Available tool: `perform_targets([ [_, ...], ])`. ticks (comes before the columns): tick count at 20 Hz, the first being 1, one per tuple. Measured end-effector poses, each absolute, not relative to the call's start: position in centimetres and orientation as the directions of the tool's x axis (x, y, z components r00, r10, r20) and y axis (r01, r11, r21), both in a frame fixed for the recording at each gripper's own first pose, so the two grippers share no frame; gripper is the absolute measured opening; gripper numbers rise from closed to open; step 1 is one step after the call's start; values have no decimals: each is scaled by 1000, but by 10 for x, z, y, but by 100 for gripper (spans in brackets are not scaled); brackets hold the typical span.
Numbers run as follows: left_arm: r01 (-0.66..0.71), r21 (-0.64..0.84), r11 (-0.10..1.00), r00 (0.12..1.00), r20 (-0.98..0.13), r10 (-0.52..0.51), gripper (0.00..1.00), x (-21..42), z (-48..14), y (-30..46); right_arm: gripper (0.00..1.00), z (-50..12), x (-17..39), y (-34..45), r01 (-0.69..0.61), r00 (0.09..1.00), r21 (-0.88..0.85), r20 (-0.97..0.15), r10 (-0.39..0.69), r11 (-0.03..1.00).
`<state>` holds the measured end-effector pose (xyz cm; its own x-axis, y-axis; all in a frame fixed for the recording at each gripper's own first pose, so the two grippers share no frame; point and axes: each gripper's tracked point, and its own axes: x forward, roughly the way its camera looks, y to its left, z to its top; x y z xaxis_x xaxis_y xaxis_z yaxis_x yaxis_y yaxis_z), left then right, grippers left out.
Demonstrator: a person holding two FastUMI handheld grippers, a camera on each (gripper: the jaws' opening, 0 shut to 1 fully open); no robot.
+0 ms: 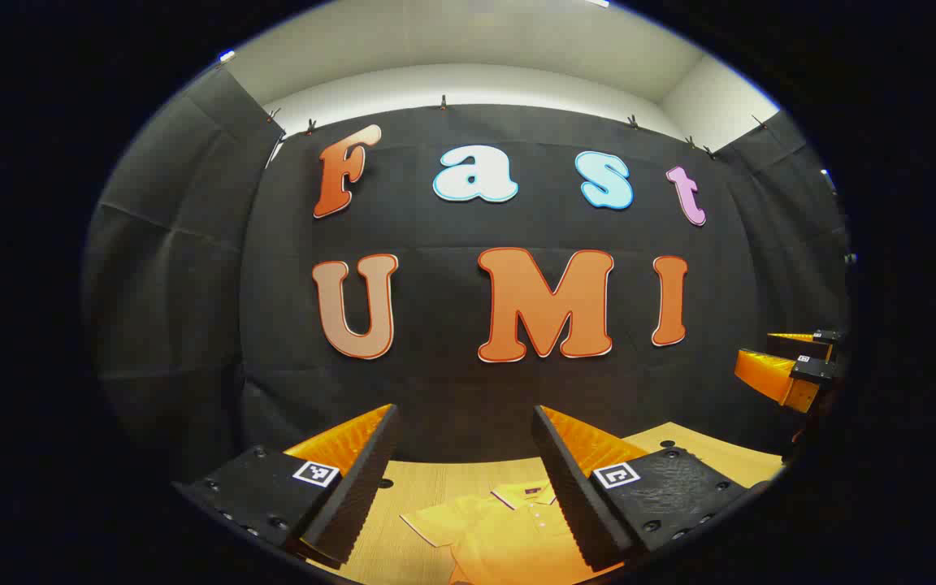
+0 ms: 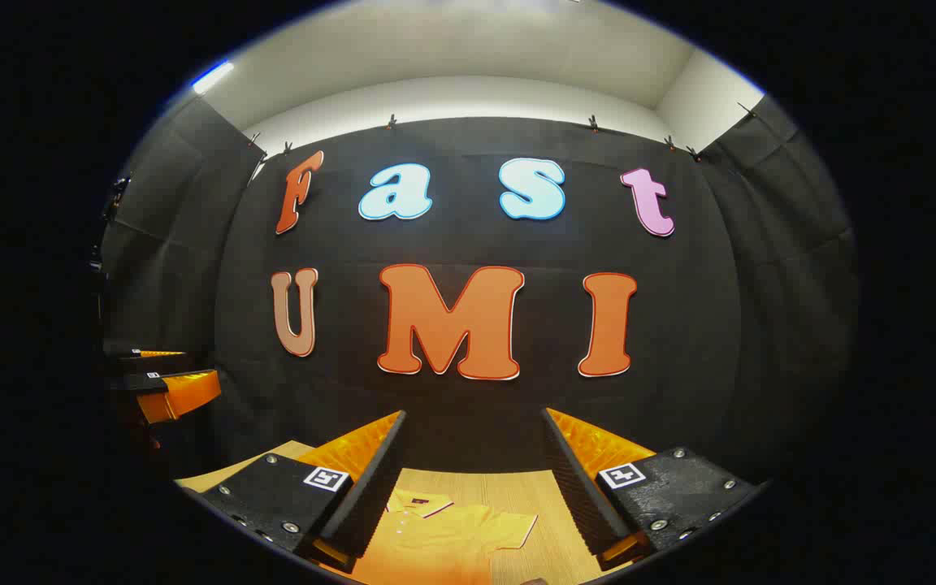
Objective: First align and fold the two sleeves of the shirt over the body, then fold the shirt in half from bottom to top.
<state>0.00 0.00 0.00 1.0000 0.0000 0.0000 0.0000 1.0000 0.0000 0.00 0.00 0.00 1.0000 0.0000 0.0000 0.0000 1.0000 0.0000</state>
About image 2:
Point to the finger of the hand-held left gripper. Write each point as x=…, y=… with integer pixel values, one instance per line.
x=147, y=358
x=184, y=394

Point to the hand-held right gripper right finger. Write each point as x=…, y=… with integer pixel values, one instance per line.
x=578, y=496

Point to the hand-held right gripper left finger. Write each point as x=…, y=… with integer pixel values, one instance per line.
x=370, y=496

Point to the orange polo T-shirt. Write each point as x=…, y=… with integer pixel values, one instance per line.
x=444, y=536

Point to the ceiling light strip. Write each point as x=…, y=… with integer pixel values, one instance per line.
x=212, y=77

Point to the row of small backdrop clamps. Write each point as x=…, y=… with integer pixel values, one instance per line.
x=592, y=123

